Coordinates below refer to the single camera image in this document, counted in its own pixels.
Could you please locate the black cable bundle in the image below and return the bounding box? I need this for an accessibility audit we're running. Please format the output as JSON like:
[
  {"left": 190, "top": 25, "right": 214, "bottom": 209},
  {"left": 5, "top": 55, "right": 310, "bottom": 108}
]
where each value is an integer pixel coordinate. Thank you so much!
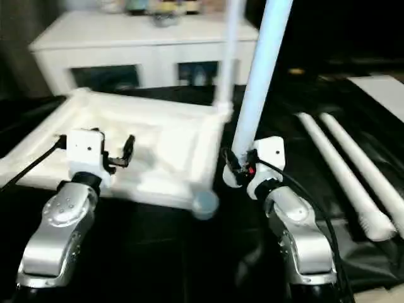
[{"left": 153, "top": 14, "right": 177, "bottom": 28}]

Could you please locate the white plastic table leg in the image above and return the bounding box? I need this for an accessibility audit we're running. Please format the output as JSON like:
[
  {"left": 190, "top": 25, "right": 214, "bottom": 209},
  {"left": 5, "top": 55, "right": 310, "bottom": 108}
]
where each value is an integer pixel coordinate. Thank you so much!
[
  {"left": 296, "top": 112, "right": 397, "bottom": 242},
  {"left": 214, "top": 0, "right": 246, "bottom": 110},
  {"left": 222, "top": 0, "right": 293, "bottom": 187},
  {"left": 320, "top": 112, "right": 404, "bottom": 237}
]

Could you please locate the white plastic table top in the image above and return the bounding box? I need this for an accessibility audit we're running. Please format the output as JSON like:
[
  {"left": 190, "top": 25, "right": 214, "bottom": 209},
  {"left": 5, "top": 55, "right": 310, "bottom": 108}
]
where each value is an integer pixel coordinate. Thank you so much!
[{"left": 0, "top": 88, "right": 234, "bottom": 222}]

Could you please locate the white flat board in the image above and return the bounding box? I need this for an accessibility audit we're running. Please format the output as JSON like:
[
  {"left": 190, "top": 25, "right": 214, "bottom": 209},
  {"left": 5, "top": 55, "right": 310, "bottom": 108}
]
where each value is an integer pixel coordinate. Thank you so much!
[{"left": 350, "top": 74, "right": 404, "bottom": 124}]

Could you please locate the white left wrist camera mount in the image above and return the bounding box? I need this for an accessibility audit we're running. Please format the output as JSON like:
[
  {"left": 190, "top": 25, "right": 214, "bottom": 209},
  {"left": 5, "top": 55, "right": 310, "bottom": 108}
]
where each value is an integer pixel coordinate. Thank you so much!
[{"left": 66, "top": 128, "right": 113, "bottom": 190}]

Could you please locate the black table mat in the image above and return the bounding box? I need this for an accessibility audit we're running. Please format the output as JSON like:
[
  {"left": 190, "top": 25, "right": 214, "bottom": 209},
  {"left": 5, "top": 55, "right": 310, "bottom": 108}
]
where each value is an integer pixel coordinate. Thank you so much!
[{"left": 0, "top": 83, "right": 404, "bottom": 303}]

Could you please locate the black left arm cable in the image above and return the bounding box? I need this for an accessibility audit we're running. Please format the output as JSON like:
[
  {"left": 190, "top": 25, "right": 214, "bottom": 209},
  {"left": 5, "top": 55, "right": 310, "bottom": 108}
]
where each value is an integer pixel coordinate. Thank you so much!
[{"left": 0, "top": 135, "right": 67, "bottom": 192}]

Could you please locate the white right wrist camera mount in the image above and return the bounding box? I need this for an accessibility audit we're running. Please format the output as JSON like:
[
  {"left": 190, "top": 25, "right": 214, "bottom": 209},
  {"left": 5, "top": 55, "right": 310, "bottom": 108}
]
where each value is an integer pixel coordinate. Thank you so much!
[{"left": 247, "top": 136, "right": 287, "bottom": 199}]

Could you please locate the grey pleated curtain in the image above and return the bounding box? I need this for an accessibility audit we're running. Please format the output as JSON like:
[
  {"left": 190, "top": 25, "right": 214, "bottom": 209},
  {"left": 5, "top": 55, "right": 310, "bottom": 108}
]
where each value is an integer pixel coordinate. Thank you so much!
[{"left": 0, "top": 0, "right": 64, "bottom": 98}]

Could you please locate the white sideboard cabinet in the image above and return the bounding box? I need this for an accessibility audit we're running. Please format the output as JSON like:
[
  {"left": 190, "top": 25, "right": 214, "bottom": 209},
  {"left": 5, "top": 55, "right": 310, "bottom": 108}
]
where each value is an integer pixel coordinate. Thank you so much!
[{"left": 28, "top": 9, "right": 259, "bottom": 95}]

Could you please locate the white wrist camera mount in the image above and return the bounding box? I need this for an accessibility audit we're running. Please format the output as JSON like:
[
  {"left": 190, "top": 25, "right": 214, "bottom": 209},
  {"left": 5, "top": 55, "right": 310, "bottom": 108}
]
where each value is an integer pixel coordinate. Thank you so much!
[
  {"left": 66, "top": 128, "right": 113, "bottom": 190},
  {"left": 247, "top": 136, "right": 287, "bottom": 199}
]

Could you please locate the white jar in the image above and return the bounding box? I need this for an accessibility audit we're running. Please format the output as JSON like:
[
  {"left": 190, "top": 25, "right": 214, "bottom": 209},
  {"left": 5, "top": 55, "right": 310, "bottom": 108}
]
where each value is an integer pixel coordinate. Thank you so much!
[{"left": 194, "top": 64, "right": 206, "bottom": 86}]

